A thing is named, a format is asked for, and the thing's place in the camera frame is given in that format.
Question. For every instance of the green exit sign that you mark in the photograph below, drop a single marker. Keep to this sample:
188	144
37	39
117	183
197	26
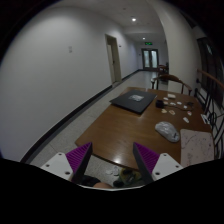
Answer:
148	43

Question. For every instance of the wooden side door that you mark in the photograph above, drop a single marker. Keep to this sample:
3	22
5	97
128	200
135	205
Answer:
113	58

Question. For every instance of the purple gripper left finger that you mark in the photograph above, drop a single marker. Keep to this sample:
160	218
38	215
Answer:
72	165

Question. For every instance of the black laptop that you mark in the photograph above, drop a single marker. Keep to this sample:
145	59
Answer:
134	100

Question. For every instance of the black metal railing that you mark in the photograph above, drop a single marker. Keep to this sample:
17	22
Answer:
210	93

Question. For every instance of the white small card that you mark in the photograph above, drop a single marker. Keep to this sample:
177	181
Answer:
186	119

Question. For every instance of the white rectangular eraser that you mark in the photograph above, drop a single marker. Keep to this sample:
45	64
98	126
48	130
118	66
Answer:
171	96

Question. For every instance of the wooden chair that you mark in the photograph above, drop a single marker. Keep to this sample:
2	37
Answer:
170	79

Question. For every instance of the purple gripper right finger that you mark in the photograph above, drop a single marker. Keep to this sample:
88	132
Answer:
153	166

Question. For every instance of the black small box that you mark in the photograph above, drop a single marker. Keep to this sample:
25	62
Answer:
159	104

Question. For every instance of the double glass door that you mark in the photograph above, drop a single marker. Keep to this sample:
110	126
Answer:
150	59

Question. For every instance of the grey computer mouse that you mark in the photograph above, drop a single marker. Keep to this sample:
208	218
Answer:
168	131

